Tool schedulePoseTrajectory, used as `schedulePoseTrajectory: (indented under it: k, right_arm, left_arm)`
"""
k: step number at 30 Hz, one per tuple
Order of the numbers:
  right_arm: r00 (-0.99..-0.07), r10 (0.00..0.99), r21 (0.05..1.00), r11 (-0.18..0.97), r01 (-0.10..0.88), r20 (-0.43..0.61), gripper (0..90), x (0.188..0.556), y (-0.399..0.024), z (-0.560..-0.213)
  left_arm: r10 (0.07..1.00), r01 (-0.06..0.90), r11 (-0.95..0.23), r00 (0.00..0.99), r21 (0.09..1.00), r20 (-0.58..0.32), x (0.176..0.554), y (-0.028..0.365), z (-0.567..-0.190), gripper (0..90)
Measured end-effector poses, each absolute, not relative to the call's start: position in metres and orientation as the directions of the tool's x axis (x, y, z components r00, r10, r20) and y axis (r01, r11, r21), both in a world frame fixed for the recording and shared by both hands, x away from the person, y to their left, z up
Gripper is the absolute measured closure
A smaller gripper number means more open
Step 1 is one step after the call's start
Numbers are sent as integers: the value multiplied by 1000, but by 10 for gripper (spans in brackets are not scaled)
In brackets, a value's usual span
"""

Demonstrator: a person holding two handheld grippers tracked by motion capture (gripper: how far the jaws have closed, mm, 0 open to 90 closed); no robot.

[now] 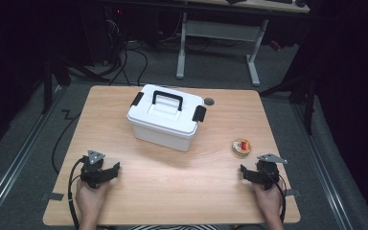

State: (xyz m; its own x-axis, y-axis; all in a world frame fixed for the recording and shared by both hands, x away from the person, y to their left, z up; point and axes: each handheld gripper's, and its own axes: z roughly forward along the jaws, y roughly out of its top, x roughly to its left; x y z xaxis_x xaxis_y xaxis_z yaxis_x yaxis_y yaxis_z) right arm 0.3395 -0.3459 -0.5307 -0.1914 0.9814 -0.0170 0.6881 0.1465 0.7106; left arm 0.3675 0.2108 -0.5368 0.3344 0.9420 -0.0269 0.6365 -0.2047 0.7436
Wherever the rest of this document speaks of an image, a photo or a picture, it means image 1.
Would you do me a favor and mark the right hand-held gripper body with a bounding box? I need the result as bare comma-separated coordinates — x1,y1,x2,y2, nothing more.
253,152,288,192

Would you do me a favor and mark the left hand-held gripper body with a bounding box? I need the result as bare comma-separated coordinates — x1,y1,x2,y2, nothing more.
80,149,109,190

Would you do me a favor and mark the round yellow tin red label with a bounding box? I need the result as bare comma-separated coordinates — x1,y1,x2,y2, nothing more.
231,137,253,158

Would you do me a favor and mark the white plastic storage box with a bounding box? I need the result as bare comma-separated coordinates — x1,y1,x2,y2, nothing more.
130,118,196,152

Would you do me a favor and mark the white box lid black handle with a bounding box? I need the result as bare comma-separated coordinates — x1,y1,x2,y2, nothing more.
126,83,208,138

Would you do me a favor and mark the person's right hand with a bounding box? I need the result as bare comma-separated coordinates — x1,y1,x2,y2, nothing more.
252,181,285,221

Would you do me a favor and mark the person's left hand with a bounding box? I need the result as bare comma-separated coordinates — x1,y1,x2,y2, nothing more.
75,180,111,223

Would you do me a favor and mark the black metal stand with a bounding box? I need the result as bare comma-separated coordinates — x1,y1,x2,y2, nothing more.
40,53,111,115
259,61,318,136

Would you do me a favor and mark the black white striped shirt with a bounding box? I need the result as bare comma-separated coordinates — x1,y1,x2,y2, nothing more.
128,223,220,230

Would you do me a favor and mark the small red object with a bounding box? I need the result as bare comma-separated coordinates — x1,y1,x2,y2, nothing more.
269,39,283,52

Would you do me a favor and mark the dark computer tower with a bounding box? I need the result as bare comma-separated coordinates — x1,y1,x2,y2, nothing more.
79,5,127,67

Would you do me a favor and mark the white-legged wooden desk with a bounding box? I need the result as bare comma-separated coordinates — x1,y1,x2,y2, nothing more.
175,0,311,87

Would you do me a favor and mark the right hand-held gripper black cable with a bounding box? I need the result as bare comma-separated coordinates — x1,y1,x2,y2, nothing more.
267,172,288,224

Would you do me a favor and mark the hand-held gripper black cable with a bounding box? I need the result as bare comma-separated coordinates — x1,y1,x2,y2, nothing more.
67,155,88,230
267,172,288,224

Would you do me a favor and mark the left hand-held gripper black cable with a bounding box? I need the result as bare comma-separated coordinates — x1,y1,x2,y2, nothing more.
67,155,88,230

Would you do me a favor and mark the black floor cable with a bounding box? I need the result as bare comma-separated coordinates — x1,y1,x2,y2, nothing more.
51,109,82,175

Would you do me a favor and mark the metal floor rail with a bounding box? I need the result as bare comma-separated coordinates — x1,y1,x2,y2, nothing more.
0,84,65,223
291,103,355,230

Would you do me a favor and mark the bundle of black cables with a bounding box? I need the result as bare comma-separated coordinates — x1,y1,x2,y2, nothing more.
106,18,150,87

